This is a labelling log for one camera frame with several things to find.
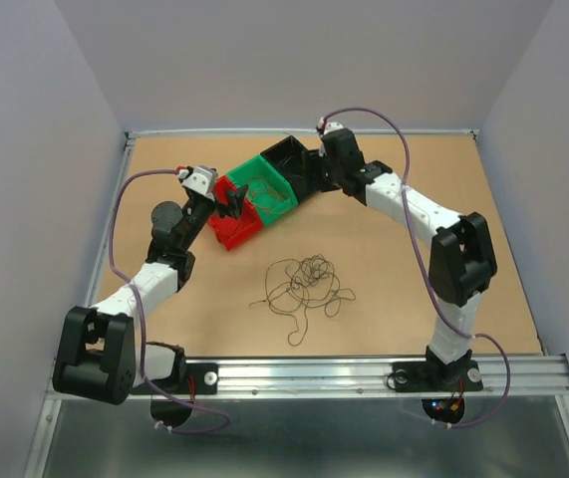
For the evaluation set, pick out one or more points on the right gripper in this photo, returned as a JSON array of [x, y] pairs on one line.
[[315, 160]]

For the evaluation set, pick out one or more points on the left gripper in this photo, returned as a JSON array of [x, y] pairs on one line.
[[234, 203]]

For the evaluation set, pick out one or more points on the black plastic bin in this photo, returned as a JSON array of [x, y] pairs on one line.
[[286, 156]]

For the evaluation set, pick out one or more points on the red plastic bin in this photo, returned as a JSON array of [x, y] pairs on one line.
[[230, 232]]

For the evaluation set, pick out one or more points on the green plastic bin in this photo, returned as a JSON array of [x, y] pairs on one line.
[[268, 191]]

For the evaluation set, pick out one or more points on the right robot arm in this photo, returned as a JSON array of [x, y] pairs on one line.
[[458, 271]]

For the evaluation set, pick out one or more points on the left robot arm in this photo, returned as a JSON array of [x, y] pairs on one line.
[[103, 352]]

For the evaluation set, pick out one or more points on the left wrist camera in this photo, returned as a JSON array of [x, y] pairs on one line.
[[199, 179]]

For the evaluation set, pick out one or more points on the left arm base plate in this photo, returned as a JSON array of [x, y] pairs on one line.
[[192, 376]]

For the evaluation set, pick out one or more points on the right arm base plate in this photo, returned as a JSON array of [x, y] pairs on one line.
[[430, 377]]

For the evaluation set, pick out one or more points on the aluminium rail frame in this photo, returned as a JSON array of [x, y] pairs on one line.
[[220, 315]]

